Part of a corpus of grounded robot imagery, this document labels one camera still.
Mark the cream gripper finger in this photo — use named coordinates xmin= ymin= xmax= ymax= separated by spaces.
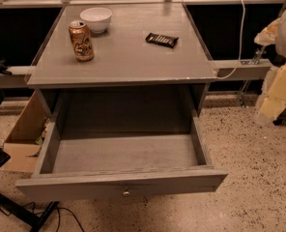
xmin=254 ymin=18 xmax=280 ymax=46
xmin=254 ymin=64 xmax=286 ymax=125

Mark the orange soda can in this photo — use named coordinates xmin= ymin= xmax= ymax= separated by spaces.
xmin=69 ymin=20 xmax=94 ymax=61

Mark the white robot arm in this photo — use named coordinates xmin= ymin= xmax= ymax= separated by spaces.
xmin=254 ymin=10 xmax=286 ymax=125

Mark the grey cabinet with glass top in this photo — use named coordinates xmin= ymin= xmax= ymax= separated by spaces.
xmin=27 ymin=3 xmax=215 ymax=125

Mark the open grey top drawer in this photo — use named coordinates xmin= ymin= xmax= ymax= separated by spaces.
xmin=14 ymin=94 xmax=229 ymax=203

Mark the black snack bar wrapper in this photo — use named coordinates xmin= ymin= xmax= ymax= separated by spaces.
xmin=145 ymin=33 xmax=179 ymax=48

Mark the white ceramic bowl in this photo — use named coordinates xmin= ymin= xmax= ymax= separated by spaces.
xmin=80 ymin=7 xmax=112 ymax=33

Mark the cardboard box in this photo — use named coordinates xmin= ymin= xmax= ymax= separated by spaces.
xmin=3 ymin=93 xmax=47 ymax=173

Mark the white cable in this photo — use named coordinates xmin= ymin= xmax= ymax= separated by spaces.
xmin=215 ymin=0 xmax=246 ymax=81

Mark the black floor cable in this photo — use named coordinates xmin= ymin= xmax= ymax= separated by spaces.
xmin=0 ymin=201 xmax=86 ymax=232

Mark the grey metal railing frame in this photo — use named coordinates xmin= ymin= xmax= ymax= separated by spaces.
xmin=0 ymin=0 xmax=240 ymax=89

